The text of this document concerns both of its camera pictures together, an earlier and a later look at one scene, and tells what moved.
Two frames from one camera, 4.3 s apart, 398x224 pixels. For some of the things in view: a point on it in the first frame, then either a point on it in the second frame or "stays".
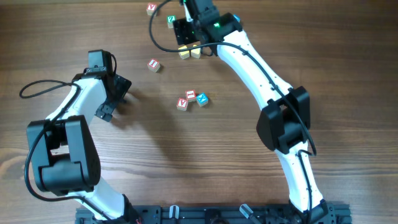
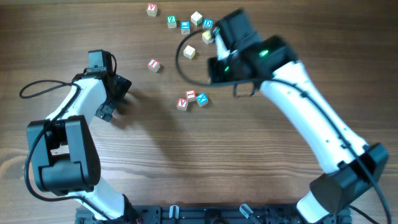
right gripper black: (182, 33) to (217, 73)
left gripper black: (122, 84) stays
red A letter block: (182, 104) stays
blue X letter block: (202, 99) stays
